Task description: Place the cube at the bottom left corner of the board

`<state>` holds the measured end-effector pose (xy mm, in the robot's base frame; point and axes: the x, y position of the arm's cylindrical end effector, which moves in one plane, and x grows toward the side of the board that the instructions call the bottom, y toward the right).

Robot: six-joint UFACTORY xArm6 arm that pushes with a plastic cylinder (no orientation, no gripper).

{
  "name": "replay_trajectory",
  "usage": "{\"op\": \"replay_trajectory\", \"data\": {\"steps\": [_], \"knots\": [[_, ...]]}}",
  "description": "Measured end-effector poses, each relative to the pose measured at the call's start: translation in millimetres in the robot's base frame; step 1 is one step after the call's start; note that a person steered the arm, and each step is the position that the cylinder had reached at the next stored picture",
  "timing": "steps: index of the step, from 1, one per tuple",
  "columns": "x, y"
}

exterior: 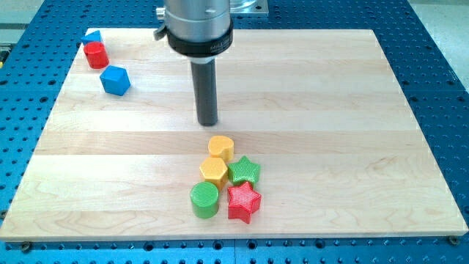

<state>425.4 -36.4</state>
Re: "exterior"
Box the blue cube block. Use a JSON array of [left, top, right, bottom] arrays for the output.
[[100, 65, 131, 96]]

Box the yellow heart block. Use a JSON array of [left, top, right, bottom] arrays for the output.
[[208, 136, 235, 162]]

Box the red star block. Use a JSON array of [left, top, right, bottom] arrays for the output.
[[228, 181, 262, 224]]

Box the right board stop screw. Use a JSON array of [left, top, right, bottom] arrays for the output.
[[447, 235, 460, 246]]

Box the board stop screw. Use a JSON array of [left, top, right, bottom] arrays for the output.
[[19, 241, 32, 254], [447, 235, 460, 246]]

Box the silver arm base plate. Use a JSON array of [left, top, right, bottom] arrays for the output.
[[229, 0, 269, 17]]

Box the red cylinder block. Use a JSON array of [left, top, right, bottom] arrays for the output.
[[84, 42, 109, 69]]

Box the blue triangle block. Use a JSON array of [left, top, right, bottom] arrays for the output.
[[81, 30, 103, 45]]

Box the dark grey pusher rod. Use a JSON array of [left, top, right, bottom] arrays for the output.
[[191, 57, 218, 126]]

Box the green star block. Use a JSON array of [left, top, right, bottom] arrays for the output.
[[228, 156, 261, 188]]

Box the yellow hexagon block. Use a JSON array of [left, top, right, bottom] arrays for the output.
[[199, 157, 228, 191]]

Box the green cylinder block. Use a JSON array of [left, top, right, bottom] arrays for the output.
[[190, 181, 219, 219]]

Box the left board stop screw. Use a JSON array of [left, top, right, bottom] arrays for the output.
[[19, 241, 32, 254]]

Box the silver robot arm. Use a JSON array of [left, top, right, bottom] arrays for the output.
[[153, 0, 233, 64]]

